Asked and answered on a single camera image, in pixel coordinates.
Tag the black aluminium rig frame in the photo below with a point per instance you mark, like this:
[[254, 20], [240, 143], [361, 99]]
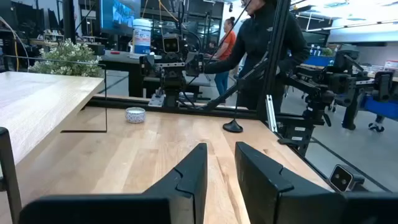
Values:
[[273, 62]]

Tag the white blue wipes canister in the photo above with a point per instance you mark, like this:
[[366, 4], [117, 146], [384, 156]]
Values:
[[141, 37]]

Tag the wooden shelf with black legs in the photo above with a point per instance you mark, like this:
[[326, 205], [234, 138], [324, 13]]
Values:
[[37, 102]]

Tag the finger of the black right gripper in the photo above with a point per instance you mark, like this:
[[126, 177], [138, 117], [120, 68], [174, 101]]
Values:
[[195, 65], [147, 66]]

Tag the wooden workbench with blue panel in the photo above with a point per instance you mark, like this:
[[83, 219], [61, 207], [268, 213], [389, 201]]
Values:
[[317, 60]]

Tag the large black monitor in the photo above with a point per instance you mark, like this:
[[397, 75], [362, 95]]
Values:
[[119, 15]]

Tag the small grey stereo camera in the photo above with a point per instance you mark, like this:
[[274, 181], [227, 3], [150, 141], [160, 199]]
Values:
[[340, 179]]

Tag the blue speckled white candle tin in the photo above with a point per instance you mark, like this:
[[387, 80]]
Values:
[[135, 115]]

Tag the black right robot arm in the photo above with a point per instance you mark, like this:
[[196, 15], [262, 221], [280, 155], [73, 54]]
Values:
[[172, 90]]

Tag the person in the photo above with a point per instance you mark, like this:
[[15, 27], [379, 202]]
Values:
[[229, 43], [253, 37]]

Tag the silver metal bracket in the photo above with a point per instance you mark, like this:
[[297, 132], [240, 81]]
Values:
[[271, 115]]

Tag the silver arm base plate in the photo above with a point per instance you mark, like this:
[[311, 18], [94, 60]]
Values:
[[156, 101]]

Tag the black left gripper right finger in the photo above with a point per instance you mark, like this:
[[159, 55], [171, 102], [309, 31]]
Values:
[[267, 193]]

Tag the potted plant with white flowers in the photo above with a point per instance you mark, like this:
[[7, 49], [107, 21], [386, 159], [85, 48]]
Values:
[[66, 57]]

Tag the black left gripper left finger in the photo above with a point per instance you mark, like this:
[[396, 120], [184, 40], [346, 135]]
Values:
[[189, 186]]

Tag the black candle stick holder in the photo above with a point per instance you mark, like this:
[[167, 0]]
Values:
[[232, 127]]

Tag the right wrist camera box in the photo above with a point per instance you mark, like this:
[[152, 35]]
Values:
[[171, 43]]

